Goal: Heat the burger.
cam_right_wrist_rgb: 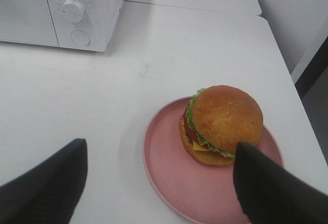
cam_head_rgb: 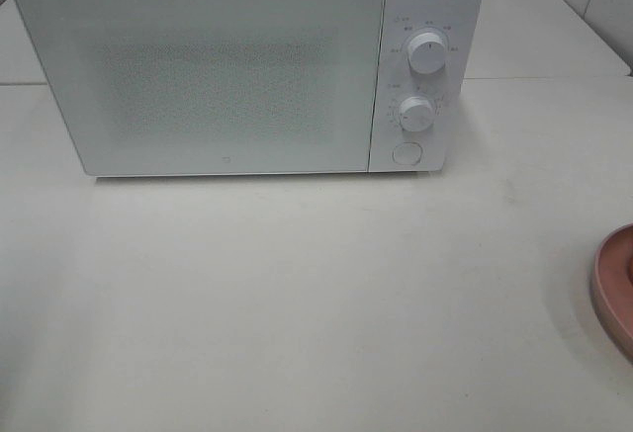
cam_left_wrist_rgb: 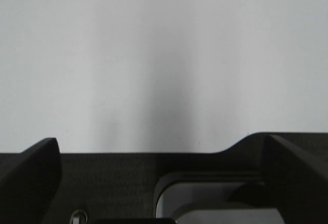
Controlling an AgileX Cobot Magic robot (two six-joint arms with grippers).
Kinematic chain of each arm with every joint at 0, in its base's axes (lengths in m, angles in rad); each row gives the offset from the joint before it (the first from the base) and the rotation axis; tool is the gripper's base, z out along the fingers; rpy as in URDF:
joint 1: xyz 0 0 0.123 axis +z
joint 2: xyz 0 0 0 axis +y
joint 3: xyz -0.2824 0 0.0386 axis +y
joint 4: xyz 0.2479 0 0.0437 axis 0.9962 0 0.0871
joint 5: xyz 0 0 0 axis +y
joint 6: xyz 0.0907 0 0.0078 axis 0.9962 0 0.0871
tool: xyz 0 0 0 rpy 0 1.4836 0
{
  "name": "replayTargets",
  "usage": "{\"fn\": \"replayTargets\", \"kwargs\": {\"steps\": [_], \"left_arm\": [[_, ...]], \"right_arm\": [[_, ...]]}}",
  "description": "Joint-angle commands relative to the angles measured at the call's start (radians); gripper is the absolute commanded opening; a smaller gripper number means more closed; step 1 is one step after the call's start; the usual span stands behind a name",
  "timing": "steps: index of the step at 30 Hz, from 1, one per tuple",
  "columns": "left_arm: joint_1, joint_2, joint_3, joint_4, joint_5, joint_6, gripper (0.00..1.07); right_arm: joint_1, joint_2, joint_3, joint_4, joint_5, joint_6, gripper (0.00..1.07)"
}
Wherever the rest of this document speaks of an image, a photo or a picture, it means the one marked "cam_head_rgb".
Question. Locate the white round door button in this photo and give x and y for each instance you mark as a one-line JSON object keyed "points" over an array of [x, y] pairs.
{"points": [[407, 154]]}

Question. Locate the white microwave knob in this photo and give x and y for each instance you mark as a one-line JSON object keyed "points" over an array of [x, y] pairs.
{"points": [[416, 114], [427, 51]]}

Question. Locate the white microwave door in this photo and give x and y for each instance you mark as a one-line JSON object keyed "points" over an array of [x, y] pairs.
{"points": [[201, 87]]}

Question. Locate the pink round plate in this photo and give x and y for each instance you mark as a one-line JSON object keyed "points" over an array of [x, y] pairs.
{"points": [[611, 287]]}

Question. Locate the white microwave oven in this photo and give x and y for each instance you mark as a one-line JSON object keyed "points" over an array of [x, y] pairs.
{"points": [[425, 2]]}

